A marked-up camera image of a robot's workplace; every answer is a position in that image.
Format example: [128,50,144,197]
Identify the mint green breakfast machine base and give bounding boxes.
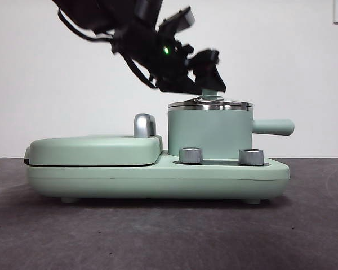
[26,150,291,205]

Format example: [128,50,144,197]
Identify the glass lid with mint knob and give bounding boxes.
[168,88,255,111]

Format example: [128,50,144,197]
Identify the silver grill cover handle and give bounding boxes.
[132,113,158,140]

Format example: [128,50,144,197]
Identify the silver control knob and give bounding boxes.
[238,147,264,167]
[178,146,204,165]

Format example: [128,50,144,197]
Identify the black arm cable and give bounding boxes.
[123,52,159,90]
[57,7,115,43]

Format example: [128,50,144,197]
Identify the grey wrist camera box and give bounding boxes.
[157,6,197,34]

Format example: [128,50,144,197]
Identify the mint green steamer pot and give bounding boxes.
[166,106,295,158]

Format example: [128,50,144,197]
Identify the mint green grill cover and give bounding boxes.
[24,134,164,168]

